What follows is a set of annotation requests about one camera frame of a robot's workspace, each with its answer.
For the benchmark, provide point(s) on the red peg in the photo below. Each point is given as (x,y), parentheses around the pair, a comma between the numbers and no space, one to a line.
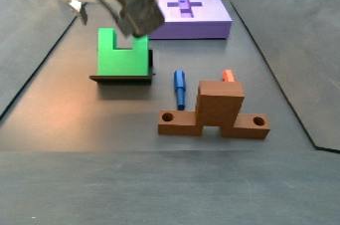
(227,76)

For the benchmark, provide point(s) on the green U-shaped block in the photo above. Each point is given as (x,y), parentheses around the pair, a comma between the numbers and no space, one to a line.
(117,61)

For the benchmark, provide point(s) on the black fixture bracket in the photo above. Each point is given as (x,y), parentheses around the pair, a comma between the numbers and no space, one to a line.
(128,80)

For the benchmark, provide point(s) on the blue peg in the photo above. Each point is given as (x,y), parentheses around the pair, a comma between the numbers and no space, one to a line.
(179,87)

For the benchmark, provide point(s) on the purple board with cross slot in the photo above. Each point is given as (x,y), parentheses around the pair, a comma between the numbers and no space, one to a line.
(193,19)

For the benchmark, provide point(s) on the brown T-shaped block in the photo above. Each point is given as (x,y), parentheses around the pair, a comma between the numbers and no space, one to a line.
(217,109)

